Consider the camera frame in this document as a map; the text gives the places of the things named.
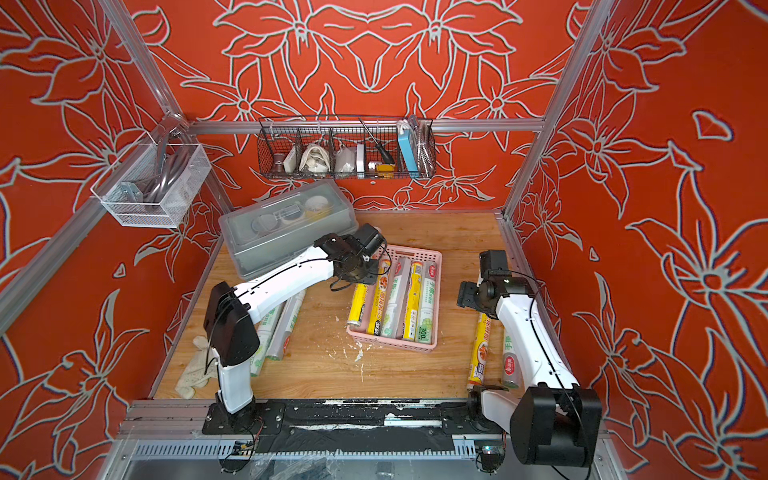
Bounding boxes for pink plastic basket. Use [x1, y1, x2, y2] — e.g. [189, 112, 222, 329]
[346, 245, 442, 353]

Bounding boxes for silver foil wrap roll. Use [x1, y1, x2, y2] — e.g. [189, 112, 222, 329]
[381, 257, 411, 338]

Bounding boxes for green white wrap roll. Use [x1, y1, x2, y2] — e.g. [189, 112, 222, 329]
[416, 262, 437, 344]

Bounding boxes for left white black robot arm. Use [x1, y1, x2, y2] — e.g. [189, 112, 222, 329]
[204, 223, 387, 415]

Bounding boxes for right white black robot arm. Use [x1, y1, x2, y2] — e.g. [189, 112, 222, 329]
[457, 250, 603, 469]

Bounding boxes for silver green wrap roll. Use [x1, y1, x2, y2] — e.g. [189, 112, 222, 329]
[266, 290, 306, 360]

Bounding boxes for white red label wrap roll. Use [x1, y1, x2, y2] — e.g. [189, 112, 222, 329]
[502, 331, 523, 388]

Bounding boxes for yellow orange wrap roll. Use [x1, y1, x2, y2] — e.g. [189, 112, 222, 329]
[467, 313, 491, 390]

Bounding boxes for grey translucent storage box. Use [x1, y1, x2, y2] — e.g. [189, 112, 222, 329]
[219, 180, 358, 281]

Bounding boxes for green white roll far left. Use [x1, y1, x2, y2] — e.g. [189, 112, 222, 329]
[249, 304, 284, 377]

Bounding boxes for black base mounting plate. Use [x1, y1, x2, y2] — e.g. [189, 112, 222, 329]
[202, 398, 502, 435]

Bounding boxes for white glove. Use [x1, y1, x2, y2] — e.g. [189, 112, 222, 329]
[175, 336, 217, 400]

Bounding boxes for black wire wall basket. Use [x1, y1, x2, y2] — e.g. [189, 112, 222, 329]
[257, 115, 437, 180]

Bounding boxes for blue box in wire basket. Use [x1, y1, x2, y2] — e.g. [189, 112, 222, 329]
[396, 120, 419, 179]

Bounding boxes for grey cables in bin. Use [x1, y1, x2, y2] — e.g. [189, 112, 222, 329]
[128, 122, 193, 204]

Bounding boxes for clear plastic wall bin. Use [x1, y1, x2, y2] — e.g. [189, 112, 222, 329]
[91, 134, 211, 228]

